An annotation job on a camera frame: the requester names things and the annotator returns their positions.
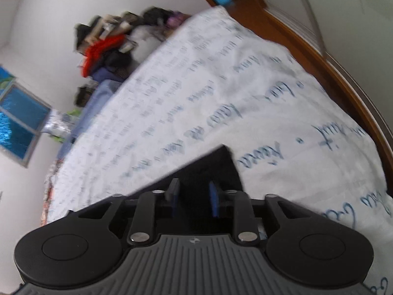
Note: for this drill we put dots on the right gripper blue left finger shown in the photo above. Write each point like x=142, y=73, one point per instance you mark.
x=149, y=204

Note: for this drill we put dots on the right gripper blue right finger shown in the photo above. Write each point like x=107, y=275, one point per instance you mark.
x=235, y=208

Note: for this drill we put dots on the black pants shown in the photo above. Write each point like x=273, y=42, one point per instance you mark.
x=194, y=204

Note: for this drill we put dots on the colourful patterned cloth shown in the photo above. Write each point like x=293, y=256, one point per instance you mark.
x=49, y=182

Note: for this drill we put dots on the white floral pillow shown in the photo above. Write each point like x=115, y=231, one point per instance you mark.
x=57, y=125

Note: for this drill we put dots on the dark bag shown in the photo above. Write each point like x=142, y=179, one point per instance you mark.
x=84, y=93

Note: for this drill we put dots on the white bedspread with blue writing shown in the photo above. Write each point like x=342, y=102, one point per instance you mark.
x=214, y=82

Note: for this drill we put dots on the window with blue glass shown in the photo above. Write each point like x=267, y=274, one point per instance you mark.
x=23, y=116

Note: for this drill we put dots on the red knitted garment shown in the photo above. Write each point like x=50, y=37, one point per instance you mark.
x=94, y=52

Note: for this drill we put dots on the pile of clothes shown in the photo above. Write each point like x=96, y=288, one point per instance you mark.
x=144, y=33

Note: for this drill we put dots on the white wardrobe door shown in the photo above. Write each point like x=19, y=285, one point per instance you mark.
x=354, y=36

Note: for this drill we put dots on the wooden door frame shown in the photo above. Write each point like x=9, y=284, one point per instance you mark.
x=308, y=48

